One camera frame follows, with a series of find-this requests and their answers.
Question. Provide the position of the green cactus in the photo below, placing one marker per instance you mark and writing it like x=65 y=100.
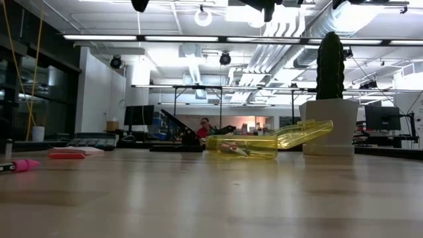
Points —
x=330 y=66

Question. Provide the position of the person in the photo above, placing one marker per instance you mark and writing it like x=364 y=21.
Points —
x=202 y=132

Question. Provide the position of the black background robot arm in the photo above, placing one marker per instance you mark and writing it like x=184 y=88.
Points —
x=226 y=129

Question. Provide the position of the long ceiling light bar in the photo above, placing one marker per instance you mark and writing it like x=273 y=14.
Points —
x=99 y=37

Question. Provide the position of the small white cylinder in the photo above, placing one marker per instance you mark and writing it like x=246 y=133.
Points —
x=8 y=148

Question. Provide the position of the yellow transparent pencil case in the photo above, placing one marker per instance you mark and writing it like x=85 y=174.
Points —
x=264 y=142

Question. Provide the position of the dark pencil with eraser cap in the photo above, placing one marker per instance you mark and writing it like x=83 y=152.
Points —
x=24 y=165

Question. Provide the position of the white cup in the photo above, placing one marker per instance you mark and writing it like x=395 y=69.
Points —
x=38 y=134

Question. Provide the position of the cardboard box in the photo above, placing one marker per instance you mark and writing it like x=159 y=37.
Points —
x=112 y=126

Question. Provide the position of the silver ventilation duct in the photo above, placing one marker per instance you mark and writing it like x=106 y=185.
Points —
x=330 y=20

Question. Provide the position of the black aluminium table frame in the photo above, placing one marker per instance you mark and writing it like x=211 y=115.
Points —
x=390 y=152

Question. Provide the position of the black background desk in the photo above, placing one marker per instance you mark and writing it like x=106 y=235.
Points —
x=380 y=140

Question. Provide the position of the black computer monitor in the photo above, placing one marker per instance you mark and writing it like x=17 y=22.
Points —
x=382 y=118
x=138 y=115

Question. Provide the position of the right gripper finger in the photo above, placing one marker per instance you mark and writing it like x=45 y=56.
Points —
x=261 y=3
x=272 y=5

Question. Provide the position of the white sticky notepad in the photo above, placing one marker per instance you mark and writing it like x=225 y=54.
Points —
x=89 y=150

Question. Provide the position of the black background workstation frame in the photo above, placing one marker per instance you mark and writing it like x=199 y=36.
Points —
x=198 y=87

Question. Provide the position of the white hexagonal plant pot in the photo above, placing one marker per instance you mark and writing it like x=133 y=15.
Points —
x=337 y=112

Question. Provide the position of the black desk calculator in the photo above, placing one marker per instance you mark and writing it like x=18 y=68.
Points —
x=92 y=142

